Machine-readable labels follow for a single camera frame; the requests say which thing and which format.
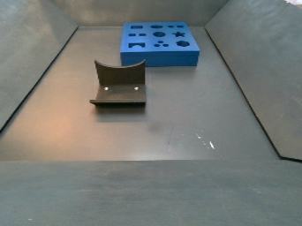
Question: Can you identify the black curved bracket stand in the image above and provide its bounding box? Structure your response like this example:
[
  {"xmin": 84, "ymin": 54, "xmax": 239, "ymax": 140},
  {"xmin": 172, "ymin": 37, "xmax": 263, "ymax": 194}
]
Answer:
[{"xmin": 89, "ymin": 61, "xmax": 145, "ymax": 106}]

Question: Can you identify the blue shape sorter block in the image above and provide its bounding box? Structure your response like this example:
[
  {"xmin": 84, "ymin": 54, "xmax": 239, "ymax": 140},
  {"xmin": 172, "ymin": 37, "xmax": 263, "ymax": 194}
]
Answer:
[{"xmin": 120, "ymin": 21, "xmax": 200, "ymax": 67}]

